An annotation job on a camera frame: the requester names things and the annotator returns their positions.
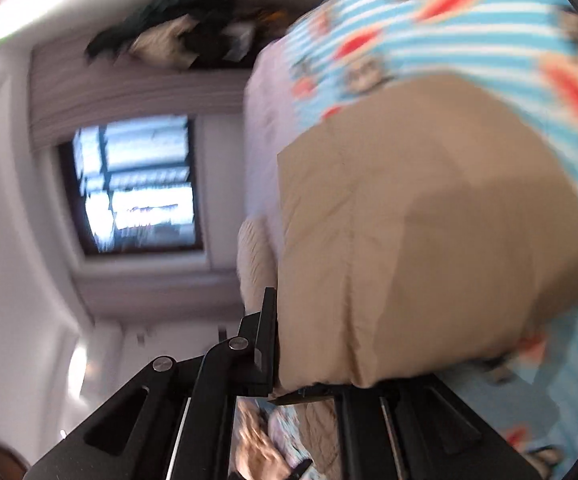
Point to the large tan garment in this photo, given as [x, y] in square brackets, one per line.
[419, 235]

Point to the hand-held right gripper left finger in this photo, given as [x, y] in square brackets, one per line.
[261, 355]

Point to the cream pillow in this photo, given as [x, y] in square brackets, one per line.
[256, 260]

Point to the blue printed blanket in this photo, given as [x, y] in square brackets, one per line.
[469, 25]

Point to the long ceiling light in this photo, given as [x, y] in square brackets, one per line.
[19, 12]

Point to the lavender bed sheet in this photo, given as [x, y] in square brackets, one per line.
[264, 110]

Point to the grey window surround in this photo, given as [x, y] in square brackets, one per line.
[119, 90]

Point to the person's left hand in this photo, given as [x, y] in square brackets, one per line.
[254, 450]

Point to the dark green cloth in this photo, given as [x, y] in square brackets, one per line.
[169, 5]

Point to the beige cloth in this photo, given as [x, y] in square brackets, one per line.
[164, 42]

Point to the window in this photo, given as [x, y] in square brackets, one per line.
[139, 185]

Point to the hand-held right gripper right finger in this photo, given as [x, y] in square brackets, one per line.
[359, 410]

